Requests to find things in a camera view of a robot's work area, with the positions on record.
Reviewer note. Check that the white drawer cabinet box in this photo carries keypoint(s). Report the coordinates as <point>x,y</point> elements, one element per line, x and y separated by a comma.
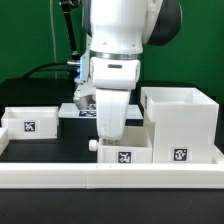
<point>182,124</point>

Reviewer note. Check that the white marker base plate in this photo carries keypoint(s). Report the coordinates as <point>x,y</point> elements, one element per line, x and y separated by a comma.
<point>70,110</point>

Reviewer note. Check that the white front boundary rail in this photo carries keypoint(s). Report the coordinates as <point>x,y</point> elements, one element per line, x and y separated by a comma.
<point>60,173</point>

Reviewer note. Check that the white drawer with knob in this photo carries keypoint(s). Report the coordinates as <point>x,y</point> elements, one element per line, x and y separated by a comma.
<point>134,147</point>

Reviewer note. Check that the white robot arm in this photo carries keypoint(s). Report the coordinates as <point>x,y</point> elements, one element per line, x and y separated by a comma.
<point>119,29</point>

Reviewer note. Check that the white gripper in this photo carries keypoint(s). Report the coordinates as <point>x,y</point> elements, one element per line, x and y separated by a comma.
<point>114,80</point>

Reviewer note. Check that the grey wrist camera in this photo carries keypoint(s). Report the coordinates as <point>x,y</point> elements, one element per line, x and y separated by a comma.
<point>83,94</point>

